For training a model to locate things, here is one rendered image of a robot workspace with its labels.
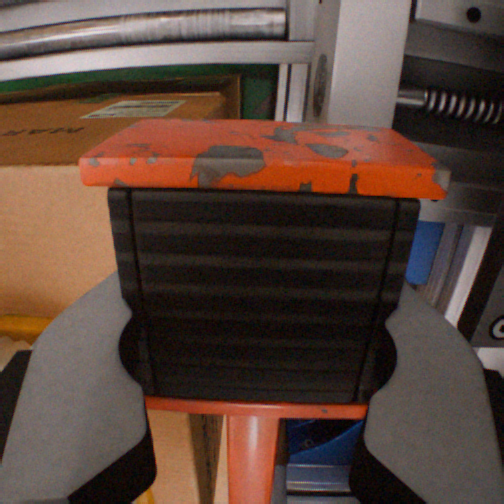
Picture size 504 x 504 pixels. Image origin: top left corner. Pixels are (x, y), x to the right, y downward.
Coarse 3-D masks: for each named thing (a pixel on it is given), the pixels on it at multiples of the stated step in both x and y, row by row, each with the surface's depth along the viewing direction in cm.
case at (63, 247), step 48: (192, 96) 59; (0, 144) 31; (48, 144) 30; (96, 144) 29; (0, 192) 25; (48, 192) 25; (96, 192) 25; (0, 240) 27; (48, 240) 27; (96, 240) 27; (0, 288) 29; (48, 288) 29; (192, 432) 38; (192, 480) 41
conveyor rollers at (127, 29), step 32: (0, 0) 53; (32, 0) 54; (0, 32) 56; (32, 32) 55; (64, 32) 55; (96, 32) 55; (128, 32) 55; (160, 32) 55; (192, 32) 55; (224, 32) 55; (256, 32) 55
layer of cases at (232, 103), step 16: (160, 80) 94; (176, 80) 91; (192, 80) 89; (208, 80) 87; (224, 80) 86; (0, 96) 90; (16, 96) 83; (32, 96) 77; (48, 96) 72; (64, 96) 69; (80, 96) 65; (96, 96) 63; (112, 96) 61; (128, 96) 60; (144, 96) 60; (224, 96) 64; (224, 416) 95; (224, 432) 98; (224, 448) 101; (224, 464) 105; (224, 480) 109; (224, 496) 114
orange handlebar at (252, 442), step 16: (240, 416) 14; (240, 432) 15; (256, 432) 15; (272, 432) 15; (240, 448) 15; (256, 448) 15; (272, 448) 15; (240, 464) 16; (256, 464) 16; (272, 464) 16; (240, 480) 17; (256, 480) 17; (272, 480) 17; (240, 496) 17; (256, 496) 17
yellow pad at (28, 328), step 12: (0, 324) 29; (12, 324) 29; (24, 324) 29; (36, 324) 29; (48, 324) 29; (0, 336) 29; (12, 336) 29; (24, 336) 29; (36, 336) 29; (144, 492) 40
